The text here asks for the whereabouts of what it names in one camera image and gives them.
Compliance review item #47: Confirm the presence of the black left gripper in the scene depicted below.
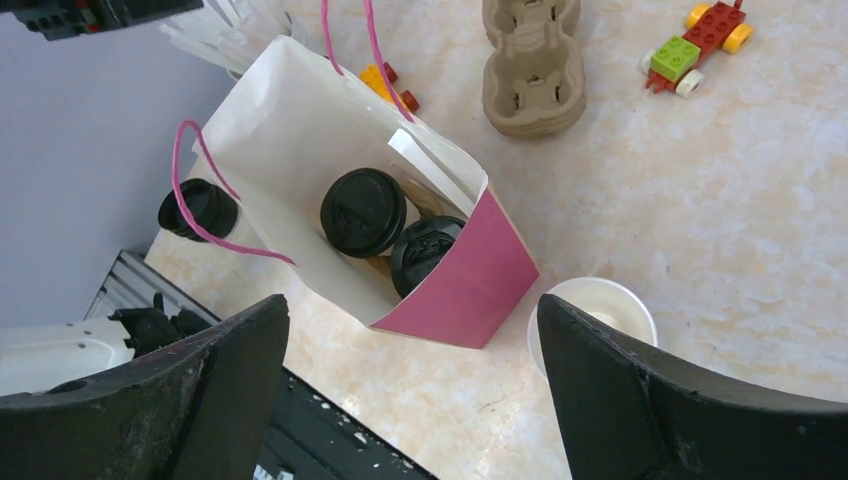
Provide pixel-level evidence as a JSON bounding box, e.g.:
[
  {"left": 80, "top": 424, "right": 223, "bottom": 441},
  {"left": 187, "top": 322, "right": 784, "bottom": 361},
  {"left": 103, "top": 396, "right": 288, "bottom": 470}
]
[{"left": 1, "top": 0, "right": 204, "bottom": 41}]

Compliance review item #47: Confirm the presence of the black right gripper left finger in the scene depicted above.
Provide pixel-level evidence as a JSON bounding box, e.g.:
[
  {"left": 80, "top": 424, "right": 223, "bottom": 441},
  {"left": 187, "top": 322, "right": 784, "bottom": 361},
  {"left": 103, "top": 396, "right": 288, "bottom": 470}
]
[{"left": 1, "top": 294, "right": 290, "bottom": 479}]

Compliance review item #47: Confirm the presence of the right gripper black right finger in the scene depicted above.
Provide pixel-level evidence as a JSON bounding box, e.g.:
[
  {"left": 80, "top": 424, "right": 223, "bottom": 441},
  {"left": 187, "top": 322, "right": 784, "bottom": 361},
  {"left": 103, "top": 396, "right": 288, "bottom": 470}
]
[{"left": 537, "top": 294, "right": 847, "bottom": 479}]

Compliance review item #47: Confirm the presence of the stack of paper cups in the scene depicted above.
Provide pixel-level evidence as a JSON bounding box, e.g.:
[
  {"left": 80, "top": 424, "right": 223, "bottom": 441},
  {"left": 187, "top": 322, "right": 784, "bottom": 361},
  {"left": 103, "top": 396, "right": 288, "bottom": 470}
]
[{"left": 548, "top": 276, "right": 659, "bottom": 347}]

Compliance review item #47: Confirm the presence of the black cup lid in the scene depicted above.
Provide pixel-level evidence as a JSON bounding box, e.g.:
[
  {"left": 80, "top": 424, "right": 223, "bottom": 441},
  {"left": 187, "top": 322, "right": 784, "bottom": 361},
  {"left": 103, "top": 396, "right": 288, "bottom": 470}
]
[
  {"left": 320, "top": 168, "right": 420, "bottom": 259},
  {"left": 390, "top": 215, "right": 466, "bottom": 298}
]

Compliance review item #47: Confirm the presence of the kraft pink paper bag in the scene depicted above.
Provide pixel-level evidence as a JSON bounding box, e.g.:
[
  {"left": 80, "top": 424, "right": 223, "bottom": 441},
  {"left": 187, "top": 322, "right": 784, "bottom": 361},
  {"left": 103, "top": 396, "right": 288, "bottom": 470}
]
[{"left": 194, "top": 35, "right": 539, "bottom": 349}]

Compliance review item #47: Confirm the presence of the brown cardboard cup carrier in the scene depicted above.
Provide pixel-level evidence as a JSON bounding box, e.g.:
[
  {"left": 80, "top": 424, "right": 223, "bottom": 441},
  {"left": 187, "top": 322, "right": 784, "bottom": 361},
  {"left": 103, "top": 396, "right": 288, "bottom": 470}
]
[{"left": 482, "top": 0, "right": 587, "bottom": 138}]

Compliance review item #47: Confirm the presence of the stack of black lids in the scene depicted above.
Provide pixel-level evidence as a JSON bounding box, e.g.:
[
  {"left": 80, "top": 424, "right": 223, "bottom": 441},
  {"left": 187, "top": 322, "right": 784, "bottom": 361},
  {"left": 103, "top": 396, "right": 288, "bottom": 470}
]
[{"left": 157, "top": 178, "right": 239, "bottom": 243}]

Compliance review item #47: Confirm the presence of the yellow toy brick car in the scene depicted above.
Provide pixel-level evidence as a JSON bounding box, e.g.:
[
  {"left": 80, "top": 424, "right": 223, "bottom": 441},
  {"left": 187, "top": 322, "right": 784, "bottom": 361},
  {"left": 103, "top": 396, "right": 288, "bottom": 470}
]
[{"left": 358, "top": 62, "right": 420, "bottom": 113}]

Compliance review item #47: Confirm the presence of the red green toy brick car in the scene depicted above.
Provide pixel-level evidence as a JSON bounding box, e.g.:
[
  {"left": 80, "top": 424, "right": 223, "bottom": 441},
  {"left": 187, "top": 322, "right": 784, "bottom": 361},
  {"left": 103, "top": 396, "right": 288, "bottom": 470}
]
[{"left": 639, "top": 0, "right": 754, "bottom": 98}]

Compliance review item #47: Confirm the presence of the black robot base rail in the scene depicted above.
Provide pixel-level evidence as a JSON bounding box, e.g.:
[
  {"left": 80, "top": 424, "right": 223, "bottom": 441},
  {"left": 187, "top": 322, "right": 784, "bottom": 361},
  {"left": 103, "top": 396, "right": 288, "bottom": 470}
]
[{"left": 79, "top": 251, "right": 428, "bottom": 479}]

